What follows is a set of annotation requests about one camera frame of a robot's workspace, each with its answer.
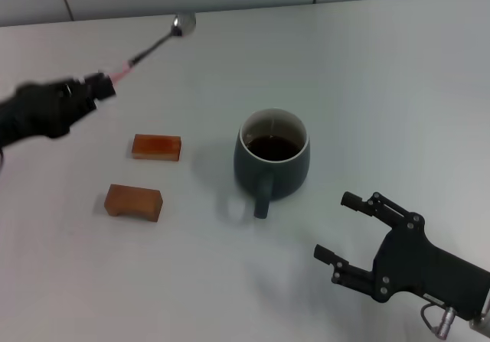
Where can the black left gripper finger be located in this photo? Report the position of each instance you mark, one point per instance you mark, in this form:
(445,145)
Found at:
(95,80)
(103,91)

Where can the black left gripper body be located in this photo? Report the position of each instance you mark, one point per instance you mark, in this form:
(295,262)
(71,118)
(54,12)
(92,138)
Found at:
(34,112)

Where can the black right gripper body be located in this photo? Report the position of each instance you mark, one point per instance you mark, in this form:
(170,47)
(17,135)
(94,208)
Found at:
(421,265)

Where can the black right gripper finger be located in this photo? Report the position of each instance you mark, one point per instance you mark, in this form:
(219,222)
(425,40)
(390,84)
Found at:
(352,275)
(377,206)

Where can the dark grey ceramic cup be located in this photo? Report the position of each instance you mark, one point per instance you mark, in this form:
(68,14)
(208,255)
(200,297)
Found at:
(275,179)

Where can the flat orange wooden block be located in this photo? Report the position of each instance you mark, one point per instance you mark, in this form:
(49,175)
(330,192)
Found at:
(157,147)

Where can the arched brown wooden block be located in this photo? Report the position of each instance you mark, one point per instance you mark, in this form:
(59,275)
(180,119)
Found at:
(132,200)

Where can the dark coffee liquid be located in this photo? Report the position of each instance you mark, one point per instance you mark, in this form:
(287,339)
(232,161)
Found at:
(273,148)

